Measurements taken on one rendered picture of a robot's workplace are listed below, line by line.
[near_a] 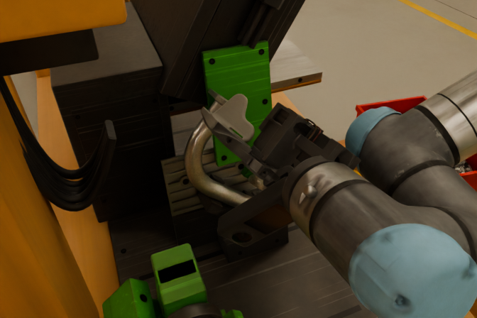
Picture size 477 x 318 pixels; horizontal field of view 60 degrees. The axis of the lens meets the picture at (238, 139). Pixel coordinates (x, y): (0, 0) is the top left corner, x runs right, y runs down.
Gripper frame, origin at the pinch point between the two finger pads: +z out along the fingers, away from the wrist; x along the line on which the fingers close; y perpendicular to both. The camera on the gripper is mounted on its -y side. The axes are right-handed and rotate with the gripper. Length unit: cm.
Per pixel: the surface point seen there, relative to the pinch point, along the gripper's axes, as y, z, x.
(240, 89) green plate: 5.8, 13.3, -2.1
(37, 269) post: -20.9, -12.1, 16.5
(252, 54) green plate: 11.7, 13.1, 0.2
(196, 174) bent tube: -10.0, 10.1, -3.3
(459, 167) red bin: 23, 18, -65
